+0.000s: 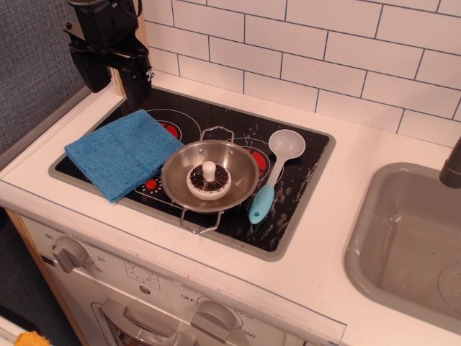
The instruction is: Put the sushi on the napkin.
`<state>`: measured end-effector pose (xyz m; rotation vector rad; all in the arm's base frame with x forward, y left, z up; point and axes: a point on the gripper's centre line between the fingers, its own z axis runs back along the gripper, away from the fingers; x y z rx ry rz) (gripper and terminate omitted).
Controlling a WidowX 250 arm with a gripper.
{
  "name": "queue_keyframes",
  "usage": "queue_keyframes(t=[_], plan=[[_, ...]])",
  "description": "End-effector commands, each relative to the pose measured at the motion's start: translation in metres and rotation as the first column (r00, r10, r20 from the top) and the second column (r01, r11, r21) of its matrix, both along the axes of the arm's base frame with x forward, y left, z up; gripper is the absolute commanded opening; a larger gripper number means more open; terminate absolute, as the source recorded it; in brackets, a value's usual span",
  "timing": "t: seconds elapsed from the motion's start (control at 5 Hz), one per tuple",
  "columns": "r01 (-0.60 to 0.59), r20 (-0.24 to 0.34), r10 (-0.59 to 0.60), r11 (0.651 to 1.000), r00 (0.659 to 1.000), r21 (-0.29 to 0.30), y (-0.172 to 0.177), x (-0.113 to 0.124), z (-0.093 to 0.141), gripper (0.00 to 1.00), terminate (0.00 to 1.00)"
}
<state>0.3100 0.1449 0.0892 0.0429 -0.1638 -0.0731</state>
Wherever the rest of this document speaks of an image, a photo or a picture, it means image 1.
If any grey faucet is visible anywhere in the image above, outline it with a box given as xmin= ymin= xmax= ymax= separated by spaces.
xmin=439 ymin=138 xmax=461 ymax=189

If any white and brown toy sushi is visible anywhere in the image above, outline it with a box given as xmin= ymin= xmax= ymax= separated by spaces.
xmin=187 ymin=161 xmax=232 ymax=201

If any yellow object at corner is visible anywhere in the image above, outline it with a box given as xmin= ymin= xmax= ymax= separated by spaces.
xmin=14 ymin=331 xmax=51 ymax=346

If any black toy stovetop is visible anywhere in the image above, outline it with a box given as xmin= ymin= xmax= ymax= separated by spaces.
xmin=48 ymin=85 xmax=336 ymax=262

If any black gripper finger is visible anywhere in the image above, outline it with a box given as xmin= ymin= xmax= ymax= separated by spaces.
xmin=118 ymin=57 xmax=153 ymax=109
xmin=69 ymin=46 xmax=111 ymax=93

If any silver oven door handle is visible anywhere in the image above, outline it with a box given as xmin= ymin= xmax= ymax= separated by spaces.
xmin=99 ymin=299 xmax=199 ymax=345

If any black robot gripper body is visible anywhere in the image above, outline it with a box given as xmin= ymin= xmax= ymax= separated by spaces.
xmin=64 ymin=1 xmax=149 ymax=68

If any blue cloth napkin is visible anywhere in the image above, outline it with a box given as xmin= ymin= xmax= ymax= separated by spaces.
xmin=65 ymin=110 xmax=183 ymax=203

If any grey oven knob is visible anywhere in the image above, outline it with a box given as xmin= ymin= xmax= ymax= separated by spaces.
xmin=191 ymin=301 xmax=237 ymax=343
xmin=52 ymin=236 xmax=89 ymax=273

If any grey left oven knob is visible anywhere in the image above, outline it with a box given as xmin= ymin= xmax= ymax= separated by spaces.
xmin=52 ymin=236 xmax=89 ymax=273

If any grey plastic sink basin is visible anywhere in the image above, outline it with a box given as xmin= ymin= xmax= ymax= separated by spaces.
xmin=344 ymin=163 xmax=460 ymax=333

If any grey right oven knob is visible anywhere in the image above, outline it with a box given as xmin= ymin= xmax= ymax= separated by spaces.
xmin=191 ymin=301 xmax=237 ymax=343

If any white spoon with blue handle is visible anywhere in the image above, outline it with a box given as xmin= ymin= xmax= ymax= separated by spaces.
xmin=249 ymin=129 xmax=305 ymax=224

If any silver metal pot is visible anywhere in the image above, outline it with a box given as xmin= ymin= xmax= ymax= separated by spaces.
xmin=161 ymin=126 xmax=259 ymax=234

